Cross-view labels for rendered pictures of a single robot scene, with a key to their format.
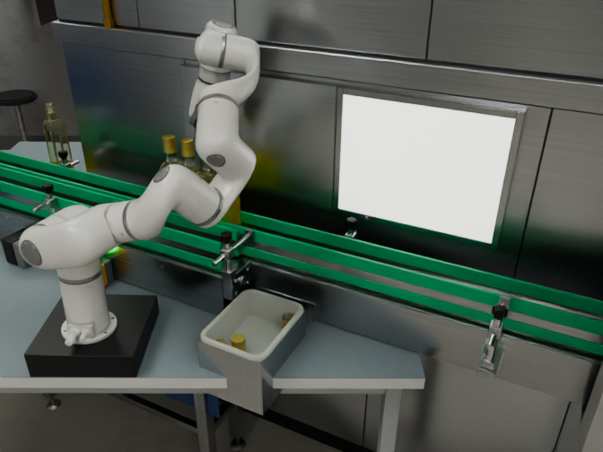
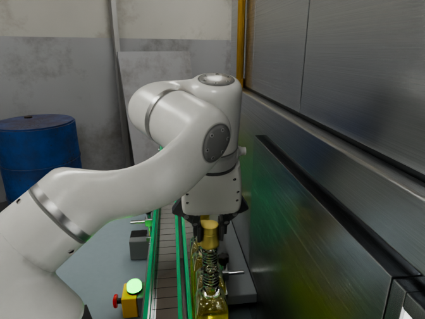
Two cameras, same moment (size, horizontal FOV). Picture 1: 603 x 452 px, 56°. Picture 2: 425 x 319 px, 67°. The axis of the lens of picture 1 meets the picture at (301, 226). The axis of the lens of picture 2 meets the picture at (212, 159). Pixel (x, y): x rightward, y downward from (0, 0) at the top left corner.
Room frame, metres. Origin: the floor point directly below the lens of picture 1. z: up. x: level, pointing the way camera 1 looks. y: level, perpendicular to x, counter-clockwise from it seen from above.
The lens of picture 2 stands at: (1.11, -0.18, 1.50)
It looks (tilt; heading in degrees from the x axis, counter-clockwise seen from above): 19 degrees down; 56
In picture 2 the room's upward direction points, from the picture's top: straight up
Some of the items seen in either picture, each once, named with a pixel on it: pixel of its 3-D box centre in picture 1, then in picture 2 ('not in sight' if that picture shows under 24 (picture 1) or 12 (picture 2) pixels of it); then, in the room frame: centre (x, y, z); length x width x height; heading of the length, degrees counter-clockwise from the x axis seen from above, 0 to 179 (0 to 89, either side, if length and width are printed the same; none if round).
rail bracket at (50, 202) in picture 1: (45, 209); (141, 225); (1.43, 0.73, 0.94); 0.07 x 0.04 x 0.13; 153
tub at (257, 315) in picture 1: (254, 334); not in sight; (1.07, 0.11, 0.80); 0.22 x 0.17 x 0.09; 153
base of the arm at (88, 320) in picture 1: (83, 304); not in sight; (1.06, 0.50, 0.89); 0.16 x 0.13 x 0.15; 179
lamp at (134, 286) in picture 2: not in sight; (134, 285); (1.34, 0.58, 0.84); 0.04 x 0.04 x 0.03
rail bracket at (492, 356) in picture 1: (493, 344); not in sight; (0.92, -0.40, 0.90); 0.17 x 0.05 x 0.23; 153
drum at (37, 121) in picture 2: not in sight; (44, 173); (1.32, 2.78, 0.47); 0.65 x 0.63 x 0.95; 92
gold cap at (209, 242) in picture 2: not in sight; (209, 234); (1.39, 0.25, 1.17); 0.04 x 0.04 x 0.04
